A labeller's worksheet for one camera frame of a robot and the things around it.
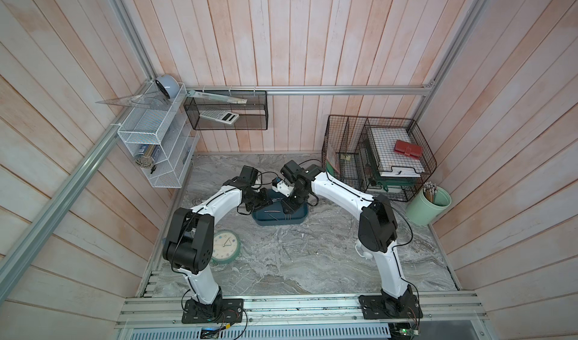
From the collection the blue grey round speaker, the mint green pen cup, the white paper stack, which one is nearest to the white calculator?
the blue grey round speaker

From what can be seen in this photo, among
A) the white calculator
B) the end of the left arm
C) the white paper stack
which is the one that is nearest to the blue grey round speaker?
the white calculator

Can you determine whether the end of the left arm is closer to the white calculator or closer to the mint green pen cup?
the white calculator

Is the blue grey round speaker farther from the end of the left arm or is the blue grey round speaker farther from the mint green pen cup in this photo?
the mint green pen cup

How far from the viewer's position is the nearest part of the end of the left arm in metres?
0.71

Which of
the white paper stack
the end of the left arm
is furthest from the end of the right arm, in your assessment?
the white paper stack

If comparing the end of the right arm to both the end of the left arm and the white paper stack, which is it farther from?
the white paper stack

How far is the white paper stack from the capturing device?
0.90 metres

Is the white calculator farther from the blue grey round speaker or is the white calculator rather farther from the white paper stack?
the white paper stack

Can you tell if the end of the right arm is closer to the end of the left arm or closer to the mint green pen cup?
the end of the left arm

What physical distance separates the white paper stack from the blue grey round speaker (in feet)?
2.84

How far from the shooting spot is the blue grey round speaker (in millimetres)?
832

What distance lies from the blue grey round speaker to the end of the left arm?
16.0 inches

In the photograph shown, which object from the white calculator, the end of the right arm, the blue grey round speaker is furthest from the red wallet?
the blue grey round speaker

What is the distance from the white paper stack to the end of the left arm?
493 mm
